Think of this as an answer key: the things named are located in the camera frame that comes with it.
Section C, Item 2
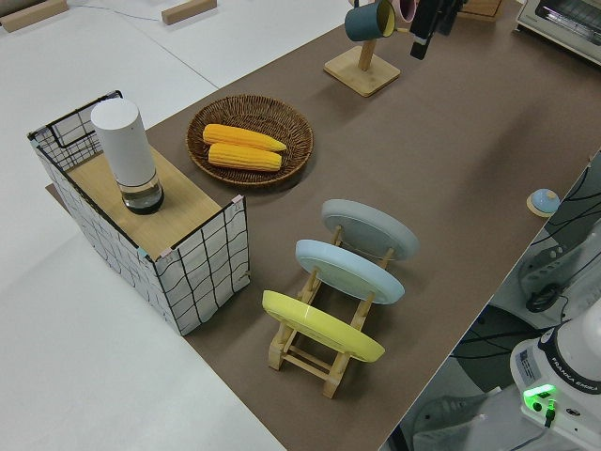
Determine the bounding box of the white cylinder dispenser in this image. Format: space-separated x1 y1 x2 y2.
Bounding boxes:
90 97 166 216

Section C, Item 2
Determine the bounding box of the gray plate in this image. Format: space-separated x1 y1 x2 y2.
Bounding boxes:
320 198 420 262

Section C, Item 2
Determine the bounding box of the wooden drawer cabinet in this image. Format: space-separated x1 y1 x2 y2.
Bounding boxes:
457 0 504 23

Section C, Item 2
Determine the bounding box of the thin black cable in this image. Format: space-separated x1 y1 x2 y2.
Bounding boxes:
524 154 601 314

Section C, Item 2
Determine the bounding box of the pink mug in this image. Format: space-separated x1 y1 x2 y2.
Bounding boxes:
392 0 419 23

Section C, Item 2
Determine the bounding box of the cream toaster oven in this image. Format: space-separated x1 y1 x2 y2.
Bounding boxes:
512 0 601 70

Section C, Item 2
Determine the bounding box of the light wooden shelf board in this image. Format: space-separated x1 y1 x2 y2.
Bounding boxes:
65 148 222 259

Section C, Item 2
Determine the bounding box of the wooden mug tree stand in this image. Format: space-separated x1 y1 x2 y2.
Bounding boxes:
323 0 402 99

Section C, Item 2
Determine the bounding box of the low wooden plate rack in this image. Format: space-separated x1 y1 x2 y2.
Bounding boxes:
267 225 395 400

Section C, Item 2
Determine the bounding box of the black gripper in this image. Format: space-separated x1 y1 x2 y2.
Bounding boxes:
409 0 465 60

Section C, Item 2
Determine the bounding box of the dark teal mug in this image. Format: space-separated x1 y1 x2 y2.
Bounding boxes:
344 0 398 41

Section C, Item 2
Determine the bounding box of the yellow plate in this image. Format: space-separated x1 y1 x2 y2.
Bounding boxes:
261 289 387 364

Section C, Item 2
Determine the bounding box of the yellow corn cob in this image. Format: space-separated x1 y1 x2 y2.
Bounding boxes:
207 143 284 172
202 123 288 153

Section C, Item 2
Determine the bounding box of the round brown wicker basket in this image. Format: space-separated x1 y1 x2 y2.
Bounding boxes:
186 95 316 188

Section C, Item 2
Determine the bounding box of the light wooden block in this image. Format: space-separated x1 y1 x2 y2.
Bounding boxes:
0 0 68 33
161 0 218 25

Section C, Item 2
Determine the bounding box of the wire basket with grid cloth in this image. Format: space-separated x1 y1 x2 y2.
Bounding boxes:
26 89 250 337

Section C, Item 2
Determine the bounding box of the light blue plate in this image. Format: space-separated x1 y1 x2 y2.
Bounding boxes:
294 239 406 305

